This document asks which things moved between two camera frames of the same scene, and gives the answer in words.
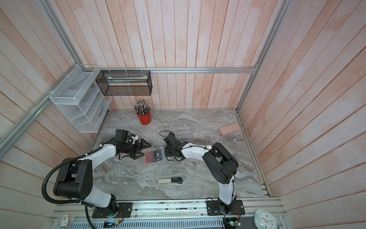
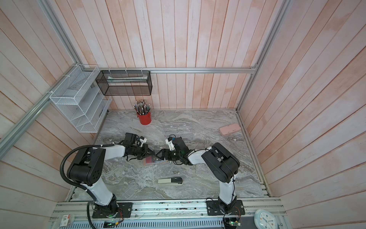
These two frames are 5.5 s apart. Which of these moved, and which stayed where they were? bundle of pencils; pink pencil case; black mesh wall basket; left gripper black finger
Moved: left gripper black finger
Stayed: pink pencil case; bundle of pencils; black mesh wall basket
